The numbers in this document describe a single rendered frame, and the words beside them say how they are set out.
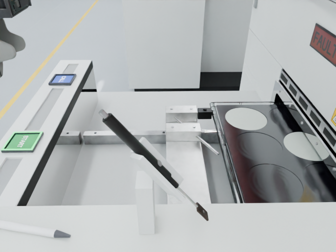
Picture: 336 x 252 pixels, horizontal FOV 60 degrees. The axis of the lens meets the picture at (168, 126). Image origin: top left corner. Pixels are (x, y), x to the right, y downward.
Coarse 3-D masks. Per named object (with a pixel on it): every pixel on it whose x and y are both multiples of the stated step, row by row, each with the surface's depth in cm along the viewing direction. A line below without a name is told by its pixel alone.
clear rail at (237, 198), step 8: (216, 112) 73; (216, 120) 70; (216, 128) 68; (224, 152) 60; (224, 160) 59; (232, 168) 57; (232, 176) 55; (232, 184) 53; (232, 192) 52; (240, 200) 50
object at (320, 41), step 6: (318, 30) 59; (312, 36) 61; (318, 36) 59; (324, 36) 57; (330, 36) 55; (312, 42) 61; (318, 42) 59; (324, 42) 57; (330, 42) 55; (318, 48) 59; (324, 48) 57; (330, 48) 55; (324, 54) 57; (330, 54) 55; (330, 60) 55
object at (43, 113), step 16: (64, 64) 83; (80, 64) 83; (48, 80) 75; (80, 80) 75; (48, 96) 69; (64, 96) 68; (32, 112) 62; (48, 112) 63; (16, 128) 57; (32, 128) 58; (48, 128) 57; (0, 144) 53; (0, 160) 50; (16, 160) 50; (32, 160) 50; (0, 176) 47; (16, 176) 47; (0, 192) 44; (16, 192) 44
